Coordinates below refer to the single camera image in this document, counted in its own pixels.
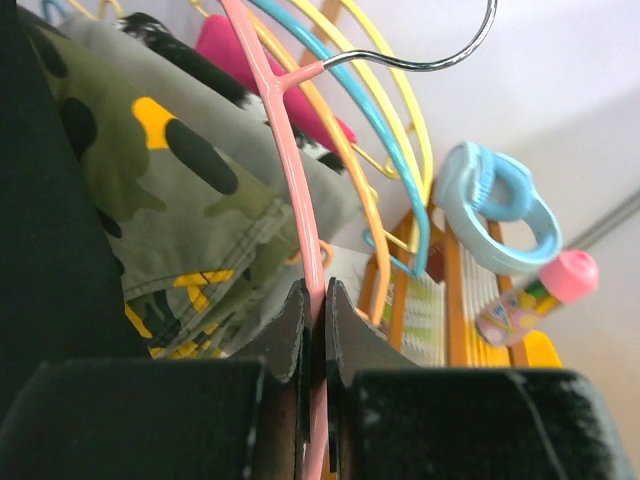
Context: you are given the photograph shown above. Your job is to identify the light blue headphones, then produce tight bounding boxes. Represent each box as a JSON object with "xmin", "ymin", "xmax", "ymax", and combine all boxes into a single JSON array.
[{"xmin": 433, "ymin": 142, "xmax": 563, "ymax": 275}]

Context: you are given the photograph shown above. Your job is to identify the outer yellow hanger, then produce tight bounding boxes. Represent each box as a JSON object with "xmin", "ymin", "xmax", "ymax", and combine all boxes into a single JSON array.
[{"xmin": 341, "ymin": 0, "xmax": 434, "ymax": 198}]

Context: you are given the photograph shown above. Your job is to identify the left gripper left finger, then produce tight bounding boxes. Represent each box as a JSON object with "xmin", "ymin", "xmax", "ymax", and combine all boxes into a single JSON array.
[{"xmin": 1, "ymin": 281, "xmax": 310, "ymax": 479}]

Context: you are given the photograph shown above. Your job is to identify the yellow plastic tray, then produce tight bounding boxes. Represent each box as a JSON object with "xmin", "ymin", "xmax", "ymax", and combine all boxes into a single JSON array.
[{"xmin": 523, "ymin": 331, "xmax": 563, "ymax": 368}]

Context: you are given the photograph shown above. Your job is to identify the blue hanger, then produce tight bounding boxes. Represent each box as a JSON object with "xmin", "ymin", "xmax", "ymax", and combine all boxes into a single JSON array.
[{"xmin": 42, "ymin": 0, "xmax": 431, "ymax": 279}]

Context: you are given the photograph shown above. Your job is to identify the orange hanger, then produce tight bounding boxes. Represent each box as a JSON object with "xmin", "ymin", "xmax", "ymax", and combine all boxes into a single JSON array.
[{"xmin": 242, "ymin": 9, "xmax": 391, "ymax": 326}]

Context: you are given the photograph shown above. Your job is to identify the yellow hanger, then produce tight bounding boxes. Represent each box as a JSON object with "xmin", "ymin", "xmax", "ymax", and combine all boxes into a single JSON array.
[
  {"xmin": 341, "ymin": 0, "xmax": 434, "ymax": 198},
  {"xmin": 61, "ymin": 1, "xmax": 432, "ymax": 267}
]

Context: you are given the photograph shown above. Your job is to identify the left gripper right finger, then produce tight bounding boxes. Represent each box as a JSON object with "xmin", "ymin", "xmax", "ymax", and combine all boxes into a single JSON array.
[{"xmin": 325, "ymin": 279, "xmax": 635, "ymax": 479}]

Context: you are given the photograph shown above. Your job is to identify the green booklet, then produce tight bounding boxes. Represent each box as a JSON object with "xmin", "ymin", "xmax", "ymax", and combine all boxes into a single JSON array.
[{"xmin": 400, "ymin": 275, "xmax": 446, "ymax": 367}]

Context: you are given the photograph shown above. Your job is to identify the magenta trousers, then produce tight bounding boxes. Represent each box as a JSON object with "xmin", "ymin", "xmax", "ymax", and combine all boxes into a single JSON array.
[{"xmin": 194, "ymin": 13, "xmax": 357, "ymax": 155}]

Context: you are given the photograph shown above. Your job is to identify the camouflage trousers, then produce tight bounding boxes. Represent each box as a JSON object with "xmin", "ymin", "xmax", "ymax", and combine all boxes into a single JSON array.
[{"xmin": 18, "ymin": 10, "xmax": 297, "ymax": 358}]

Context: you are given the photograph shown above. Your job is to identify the inner yellow hanger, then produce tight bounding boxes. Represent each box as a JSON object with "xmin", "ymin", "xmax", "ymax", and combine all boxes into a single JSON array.
[{"xmin": 61, "ymin": 1, "xmax": 432, "ymax": 267}]

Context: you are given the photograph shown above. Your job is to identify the wooden desk shelf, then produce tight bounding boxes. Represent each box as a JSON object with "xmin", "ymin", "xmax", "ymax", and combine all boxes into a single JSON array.
[{"xmin": 379, "ymin": 201, "xmax": 529, "ymax": 368}]

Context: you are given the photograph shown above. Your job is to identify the pink cap bottle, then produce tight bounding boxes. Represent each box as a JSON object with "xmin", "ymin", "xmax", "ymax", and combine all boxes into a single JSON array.
[{"xmin": 474, "ymin": 250, "xmax": 599, "ymax": 347}]

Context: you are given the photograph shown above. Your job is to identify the pink hanger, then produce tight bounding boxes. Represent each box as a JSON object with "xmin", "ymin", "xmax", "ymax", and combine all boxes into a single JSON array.
[{"xmin": 218, "ymin": 0, "xmax": 499, "ymax": 480}]

